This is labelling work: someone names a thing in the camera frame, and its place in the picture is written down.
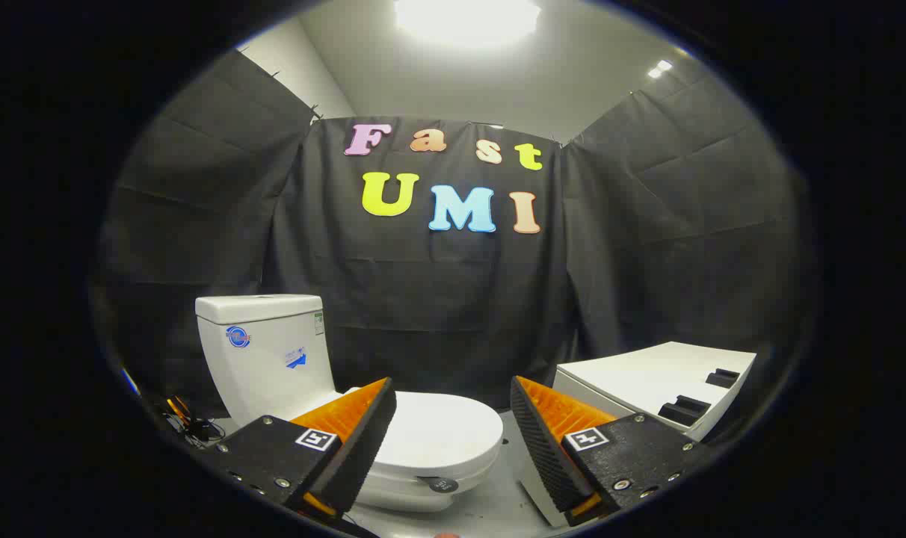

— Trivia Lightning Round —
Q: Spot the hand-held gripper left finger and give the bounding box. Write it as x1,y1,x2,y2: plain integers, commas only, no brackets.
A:
212,377,398,520

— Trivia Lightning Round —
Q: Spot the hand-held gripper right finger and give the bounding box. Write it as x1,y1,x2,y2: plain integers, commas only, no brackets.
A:
510,376,712,528

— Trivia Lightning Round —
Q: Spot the white toilet lid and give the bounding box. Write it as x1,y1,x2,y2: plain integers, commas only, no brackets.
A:
342,387,505,495

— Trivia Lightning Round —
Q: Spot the white ceramic toilet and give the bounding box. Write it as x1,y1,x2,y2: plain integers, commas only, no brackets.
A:
195,294,505,513

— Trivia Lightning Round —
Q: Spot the white drawer cabinet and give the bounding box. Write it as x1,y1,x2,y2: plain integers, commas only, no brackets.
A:
520,341,758,528

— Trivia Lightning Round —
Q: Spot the black backdrop cloth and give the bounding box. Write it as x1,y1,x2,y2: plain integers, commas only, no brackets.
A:
98,49,816,419

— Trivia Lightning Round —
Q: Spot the orange and black spare gripper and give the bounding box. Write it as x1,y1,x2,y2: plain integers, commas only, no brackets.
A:
161,396,226,448

